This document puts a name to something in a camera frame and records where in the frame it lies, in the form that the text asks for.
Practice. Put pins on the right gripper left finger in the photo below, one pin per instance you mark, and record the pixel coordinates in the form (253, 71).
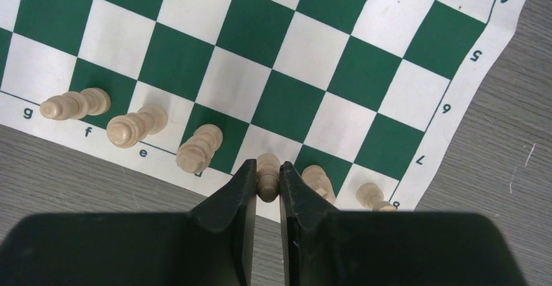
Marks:
(211, 244)

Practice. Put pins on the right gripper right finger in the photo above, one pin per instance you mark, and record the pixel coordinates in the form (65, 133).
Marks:
(323, 245)

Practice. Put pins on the green white chess board mat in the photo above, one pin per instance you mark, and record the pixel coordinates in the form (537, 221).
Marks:
(372, 91)

